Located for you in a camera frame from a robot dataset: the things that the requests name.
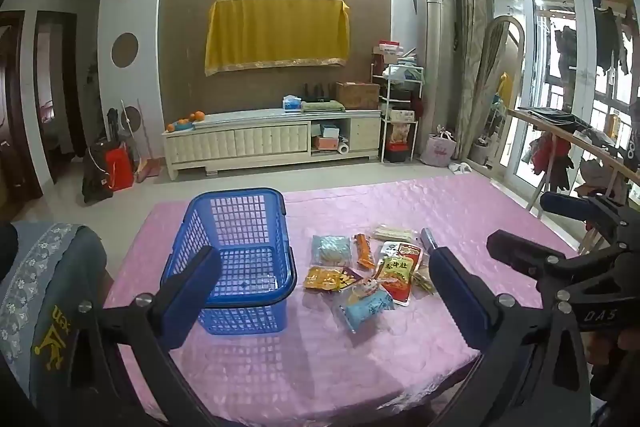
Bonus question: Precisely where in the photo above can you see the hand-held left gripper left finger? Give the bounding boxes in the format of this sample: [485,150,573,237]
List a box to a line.
[75,246,223,427]

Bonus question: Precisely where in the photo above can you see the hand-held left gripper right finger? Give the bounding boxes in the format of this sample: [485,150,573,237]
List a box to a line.
[429,248,592,427]

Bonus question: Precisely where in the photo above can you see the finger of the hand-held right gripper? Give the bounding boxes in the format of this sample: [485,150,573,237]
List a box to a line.
[486,230,617,304]
[539,192,640,253]

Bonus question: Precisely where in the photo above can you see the clear bread packet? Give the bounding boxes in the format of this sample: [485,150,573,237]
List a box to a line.
[412,264,438,295]

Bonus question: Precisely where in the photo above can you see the red silver snack packet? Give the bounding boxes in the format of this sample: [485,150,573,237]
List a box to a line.
[374,255,416,306]

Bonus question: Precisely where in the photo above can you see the red clear-window snack packet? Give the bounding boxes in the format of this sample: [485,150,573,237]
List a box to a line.
[377,241,425,265]

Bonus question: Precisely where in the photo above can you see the pale yellow snack packet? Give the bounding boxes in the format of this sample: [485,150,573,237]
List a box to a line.
[372,224,420,244]

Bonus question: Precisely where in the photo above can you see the blue plastic basket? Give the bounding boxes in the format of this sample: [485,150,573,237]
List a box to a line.
[160,188,298,336]

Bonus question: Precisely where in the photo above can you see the blue white snack packet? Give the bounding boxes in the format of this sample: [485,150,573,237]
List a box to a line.
[331,279,396,334]

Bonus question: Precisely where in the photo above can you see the orange stick snack packet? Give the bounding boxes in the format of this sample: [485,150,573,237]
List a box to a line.
[354,233,376,269]

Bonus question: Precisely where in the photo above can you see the purple snack packet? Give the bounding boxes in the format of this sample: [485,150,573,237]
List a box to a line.
[340,267,364,290]

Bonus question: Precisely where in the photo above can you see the light blue snack packet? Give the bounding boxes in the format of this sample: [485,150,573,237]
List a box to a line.
[311,234,352,267]

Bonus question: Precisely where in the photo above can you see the person's right hand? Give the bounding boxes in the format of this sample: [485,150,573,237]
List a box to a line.
[589,328,640,371]

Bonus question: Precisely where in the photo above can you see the red hanging clothes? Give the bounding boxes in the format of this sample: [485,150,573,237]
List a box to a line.
[530,134,573,190]

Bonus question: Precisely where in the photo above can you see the wooden drying rack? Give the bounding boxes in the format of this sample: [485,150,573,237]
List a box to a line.
[507,107,640,258]

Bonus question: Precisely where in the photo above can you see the grey bucket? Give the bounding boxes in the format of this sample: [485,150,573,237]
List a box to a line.
[472,137,493,165]

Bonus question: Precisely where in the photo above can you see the yellow hanging item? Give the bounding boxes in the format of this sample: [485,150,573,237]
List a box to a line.
[498,72,515,105]

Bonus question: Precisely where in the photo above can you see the pink shopping bag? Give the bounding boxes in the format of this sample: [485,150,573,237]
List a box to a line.
[420,127,457,166]

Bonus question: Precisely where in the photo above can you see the pink quilted tablecloth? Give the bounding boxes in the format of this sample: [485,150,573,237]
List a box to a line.
[102,174,581,427]

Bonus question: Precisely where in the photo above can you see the broom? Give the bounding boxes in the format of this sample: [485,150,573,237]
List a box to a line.
[135,99,161,182]

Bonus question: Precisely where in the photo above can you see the arched floor mirror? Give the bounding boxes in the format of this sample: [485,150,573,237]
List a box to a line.
[470,16,525,168]

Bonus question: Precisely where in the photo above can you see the black bag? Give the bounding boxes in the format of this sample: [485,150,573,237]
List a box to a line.
[81,142,115,204]

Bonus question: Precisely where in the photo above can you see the grey floral chair cover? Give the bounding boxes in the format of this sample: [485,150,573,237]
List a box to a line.
[0,222,108,413]

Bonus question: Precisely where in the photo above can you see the cream tv cabinet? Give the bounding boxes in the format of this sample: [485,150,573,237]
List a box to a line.
[161,109,383,180]

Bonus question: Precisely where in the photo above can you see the orange printed bag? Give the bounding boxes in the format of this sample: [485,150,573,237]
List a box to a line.
[390,122,418,145]

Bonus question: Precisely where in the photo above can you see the glass sliding door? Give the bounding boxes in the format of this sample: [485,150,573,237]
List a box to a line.
[482,0,640,208]

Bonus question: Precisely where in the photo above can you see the dark hanging clothes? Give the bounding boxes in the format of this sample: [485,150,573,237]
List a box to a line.
[552,0,632,80]

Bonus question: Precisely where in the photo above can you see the white shelf rack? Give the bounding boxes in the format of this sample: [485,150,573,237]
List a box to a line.
[371,47,426,164]

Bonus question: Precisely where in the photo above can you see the silver standing air conditioner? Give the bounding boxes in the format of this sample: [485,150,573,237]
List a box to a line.
[416,0,458,142]

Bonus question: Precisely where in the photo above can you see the brown cardboard box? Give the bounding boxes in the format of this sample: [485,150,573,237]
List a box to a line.
[336,82,381,110]

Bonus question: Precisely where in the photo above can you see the black router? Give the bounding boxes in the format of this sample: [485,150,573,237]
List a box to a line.
[299,83,331,104]

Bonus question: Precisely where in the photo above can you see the yellow cloth cover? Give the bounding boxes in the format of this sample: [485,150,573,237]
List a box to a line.
[204,0,351,76]

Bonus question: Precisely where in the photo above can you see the round brown wall panel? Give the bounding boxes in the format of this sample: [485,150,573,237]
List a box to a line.
[111,33,139,68]

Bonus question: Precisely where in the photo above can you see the dark wooden door frame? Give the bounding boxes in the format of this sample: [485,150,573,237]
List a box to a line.
[0,11,86,202]

